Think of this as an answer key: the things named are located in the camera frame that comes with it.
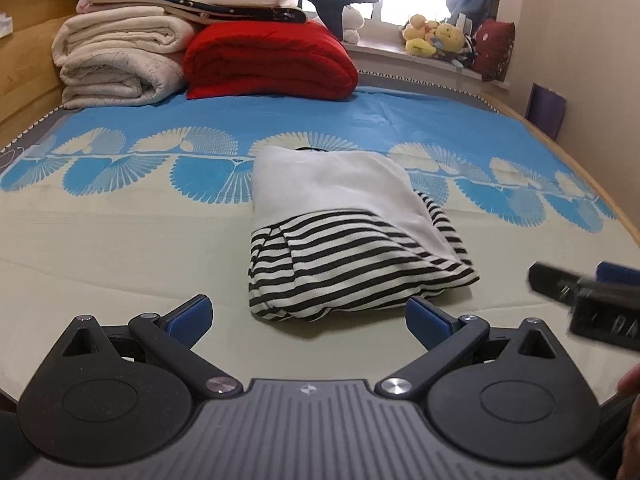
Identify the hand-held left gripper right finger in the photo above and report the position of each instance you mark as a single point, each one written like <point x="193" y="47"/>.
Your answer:
<point x="427" y="322"/>

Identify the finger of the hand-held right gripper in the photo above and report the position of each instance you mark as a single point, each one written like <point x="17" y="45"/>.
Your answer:
<point x="600" y="312"/>
<point x="620" y="273"/>

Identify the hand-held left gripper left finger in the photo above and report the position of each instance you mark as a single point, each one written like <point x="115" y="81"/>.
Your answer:
<point x="190" y="321"/>

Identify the black white striped hooded top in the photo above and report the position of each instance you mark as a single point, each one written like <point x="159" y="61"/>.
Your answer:
<point x="325" y="185"/>

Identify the person's right hand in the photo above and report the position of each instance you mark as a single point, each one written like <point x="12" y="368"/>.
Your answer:
<point x="634" y="382"/>

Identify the blue fan-print bed sheet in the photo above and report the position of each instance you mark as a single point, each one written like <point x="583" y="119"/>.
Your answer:
<point x="125" y="240"/>

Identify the purple board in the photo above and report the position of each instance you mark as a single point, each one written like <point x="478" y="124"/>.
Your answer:
<point x="547" y="110"/>

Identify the dark red pillow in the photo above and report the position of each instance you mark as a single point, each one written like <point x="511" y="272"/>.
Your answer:
<point x="494" y="50"/>

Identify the window sill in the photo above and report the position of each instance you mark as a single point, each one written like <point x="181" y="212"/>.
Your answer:
<point x="400" y="57"/>

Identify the cream folded quilt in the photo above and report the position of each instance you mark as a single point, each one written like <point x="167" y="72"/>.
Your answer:
<point x="120" y="60"/>

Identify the black white plush toy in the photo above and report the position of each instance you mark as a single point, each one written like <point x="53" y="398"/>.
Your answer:
<point x="465" y="50"/>

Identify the red folded blanket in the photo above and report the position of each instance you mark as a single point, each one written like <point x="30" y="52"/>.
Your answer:
<point x="270" y="60"/>

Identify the yellow duck plush toy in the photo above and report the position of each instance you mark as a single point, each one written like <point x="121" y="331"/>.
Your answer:
<point x="420" y="48"/>

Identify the yellow round-face plush toy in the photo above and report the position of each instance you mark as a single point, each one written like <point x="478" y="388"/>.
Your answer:
<point x="448" y="39"/>

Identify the wooden headboard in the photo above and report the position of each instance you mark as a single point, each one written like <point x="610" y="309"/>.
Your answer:
<point x="25" y="75"/>

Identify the yellow bear plush toy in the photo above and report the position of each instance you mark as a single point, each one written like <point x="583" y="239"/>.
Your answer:
<point x="419" y="26"/>

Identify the white bear plush toy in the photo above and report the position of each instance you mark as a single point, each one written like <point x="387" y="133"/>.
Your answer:
<point x="354" y="22"/>

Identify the light blue box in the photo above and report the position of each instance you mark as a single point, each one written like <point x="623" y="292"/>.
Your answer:
<point x="5" y="25"/>

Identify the wooden bed frame rail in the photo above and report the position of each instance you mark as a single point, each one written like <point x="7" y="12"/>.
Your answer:
<point x="590" y="165"/>

